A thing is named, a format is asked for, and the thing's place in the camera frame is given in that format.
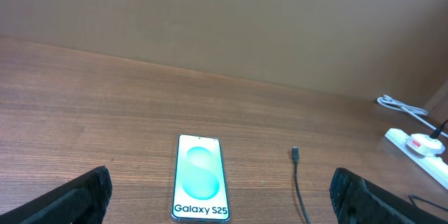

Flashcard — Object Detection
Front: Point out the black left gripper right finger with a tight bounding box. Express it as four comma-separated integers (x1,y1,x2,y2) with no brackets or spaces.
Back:
330,167,447,224

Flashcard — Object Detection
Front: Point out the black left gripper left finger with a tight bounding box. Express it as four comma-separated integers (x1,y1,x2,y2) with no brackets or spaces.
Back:
1,166,113,224

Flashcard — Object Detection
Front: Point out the black USB charging cable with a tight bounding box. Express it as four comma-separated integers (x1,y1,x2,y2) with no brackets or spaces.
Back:
291,119,448,224

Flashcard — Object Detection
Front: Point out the Galaxy S25 smartphone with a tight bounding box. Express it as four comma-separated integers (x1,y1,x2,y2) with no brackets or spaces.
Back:
171,134,231,223

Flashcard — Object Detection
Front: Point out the white charger plug adapter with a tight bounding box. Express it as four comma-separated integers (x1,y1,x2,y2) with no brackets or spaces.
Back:
406,134,445,157

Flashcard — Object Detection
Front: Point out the white power strip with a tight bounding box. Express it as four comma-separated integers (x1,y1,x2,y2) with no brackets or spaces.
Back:
385,128,447,189

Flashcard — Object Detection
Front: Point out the white power strip cord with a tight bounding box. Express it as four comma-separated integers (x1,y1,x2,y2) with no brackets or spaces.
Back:
377,94,448,139

